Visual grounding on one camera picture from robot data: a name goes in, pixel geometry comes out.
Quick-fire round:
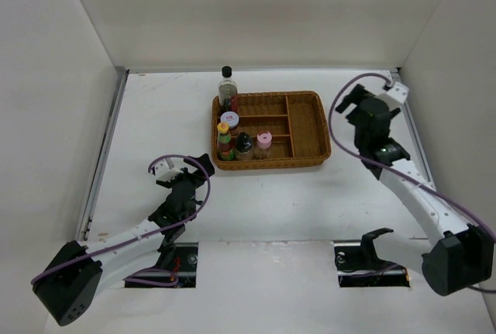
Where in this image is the dark soy sauce bottle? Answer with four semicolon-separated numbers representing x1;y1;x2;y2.
218;66;238;113

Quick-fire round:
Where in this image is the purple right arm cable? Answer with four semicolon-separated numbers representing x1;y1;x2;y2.
328;72;496;294

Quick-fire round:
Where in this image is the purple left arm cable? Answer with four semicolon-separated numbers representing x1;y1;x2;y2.
30;153;214;288

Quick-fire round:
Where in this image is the small jar white lid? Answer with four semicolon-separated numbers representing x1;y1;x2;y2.
220;111;239;136

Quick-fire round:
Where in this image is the red green sauce bottle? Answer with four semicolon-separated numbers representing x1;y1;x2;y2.
217;122;235;161

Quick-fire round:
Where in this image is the black cap pepper shaker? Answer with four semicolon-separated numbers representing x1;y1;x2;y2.
234;132;254;161

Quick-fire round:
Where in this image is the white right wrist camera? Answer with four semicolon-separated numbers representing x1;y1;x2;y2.
377;81;409;111

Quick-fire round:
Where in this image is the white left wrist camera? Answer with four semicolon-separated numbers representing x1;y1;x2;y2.
148;158;182;182

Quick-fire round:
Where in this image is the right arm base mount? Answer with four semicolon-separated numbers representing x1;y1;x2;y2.
334;228;410;288

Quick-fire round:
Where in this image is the pink cap spice shaker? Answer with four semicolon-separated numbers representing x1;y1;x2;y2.
253;131;273;160

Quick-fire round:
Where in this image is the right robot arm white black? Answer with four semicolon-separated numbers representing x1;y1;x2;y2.
330;82;495;296

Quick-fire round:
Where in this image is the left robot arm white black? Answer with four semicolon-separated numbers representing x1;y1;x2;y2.
31;153;215;326

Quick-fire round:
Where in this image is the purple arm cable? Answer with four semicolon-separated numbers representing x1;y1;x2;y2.
30;153;214;288
328;72;496;294

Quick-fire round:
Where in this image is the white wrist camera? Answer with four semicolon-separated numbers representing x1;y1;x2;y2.
148;158;182;182
377;81;409;111

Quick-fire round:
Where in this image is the brown wicker divided basket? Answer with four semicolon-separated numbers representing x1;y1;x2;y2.
211;91;332;170

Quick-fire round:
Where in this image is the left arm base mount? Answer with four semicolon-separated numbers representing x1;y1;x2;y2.
124;243;199;288

